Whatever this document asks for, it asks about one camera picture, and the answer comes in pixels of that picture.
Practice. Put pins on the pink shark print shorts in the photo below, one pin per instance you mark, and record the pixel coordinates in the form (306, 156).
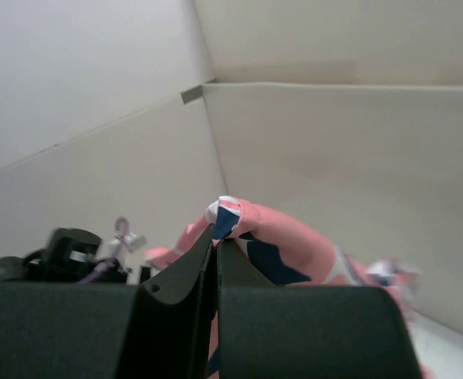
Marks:
(288, 252)

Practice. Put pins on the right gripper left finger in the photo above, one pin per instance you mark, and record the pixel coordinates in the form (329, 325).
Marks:
(169, 332)

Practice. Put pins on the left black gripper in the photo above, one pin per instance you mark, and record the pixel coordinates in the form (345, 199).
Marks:
(69, 257)

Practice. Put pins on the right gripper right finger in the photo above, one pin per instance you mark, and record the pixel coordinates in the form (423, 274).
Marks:
(266, 331)

